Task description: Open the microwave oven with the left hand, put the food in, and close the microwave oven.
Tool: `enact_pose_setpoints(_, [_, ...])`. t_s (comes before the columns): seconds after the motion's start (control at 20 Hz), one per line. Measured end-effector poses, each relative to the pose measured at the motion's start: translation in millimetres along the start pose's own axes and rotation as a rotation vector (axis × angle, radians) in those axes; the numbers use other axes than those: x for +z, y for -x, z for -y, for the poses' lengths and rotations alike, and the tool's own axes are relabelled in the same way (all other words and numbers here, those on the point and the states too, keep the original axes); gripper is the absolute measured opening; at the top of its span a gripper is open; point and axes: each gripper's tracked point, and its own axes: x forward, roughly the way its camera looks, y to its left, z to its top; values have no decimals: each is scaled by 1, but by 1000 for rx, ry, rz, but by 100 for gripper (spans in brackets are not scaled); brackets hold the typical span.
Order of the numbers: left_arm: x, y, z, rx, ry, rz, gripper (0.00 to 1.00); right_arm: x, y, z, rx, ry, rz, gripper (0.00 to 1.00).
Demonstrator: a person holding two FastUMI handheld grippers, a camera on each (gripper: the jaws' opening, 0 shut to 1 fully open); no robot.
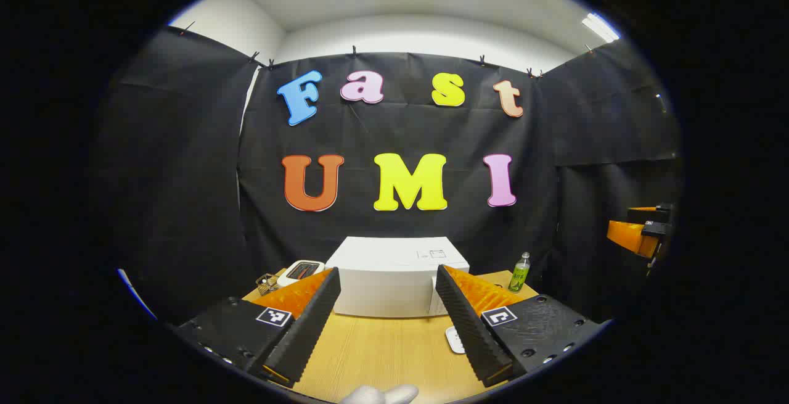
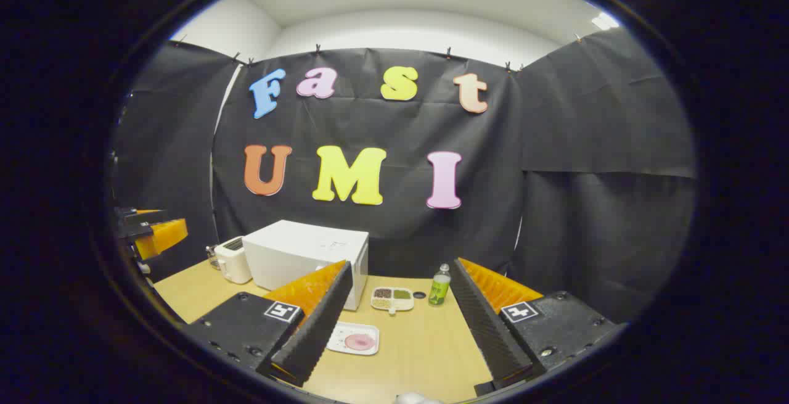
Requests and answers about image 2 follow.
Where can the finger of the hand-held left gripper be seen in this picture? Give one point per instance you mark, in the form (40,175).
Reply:
(142,217)
(161,235)

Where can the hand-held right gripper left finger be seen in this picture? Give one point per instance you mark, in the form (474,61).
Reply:
(320,324)

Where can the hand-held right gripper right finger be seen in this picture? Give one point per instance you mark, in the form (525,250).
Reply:
(487,330)

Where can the white square plate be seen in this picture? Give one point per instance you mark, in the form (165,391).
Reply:
(336,336)

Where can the pink ham slice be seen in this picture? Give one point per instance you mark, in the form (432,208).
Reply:
(360,342)

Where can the white microwave oven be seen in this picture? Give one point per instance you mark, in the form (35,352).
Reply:
(296,250)

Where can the green drink bottle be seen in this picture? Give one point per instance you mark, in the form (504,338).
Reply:
(439,290)

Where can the white divided dish with grains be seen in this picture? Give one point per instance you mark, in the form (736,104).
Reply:
(392,306)

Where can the white toaster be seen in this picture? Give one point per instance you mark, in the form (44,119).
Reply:
(234,262)

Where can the small ceiling light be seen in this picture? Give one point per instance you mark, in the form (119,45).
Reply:
(605,21)

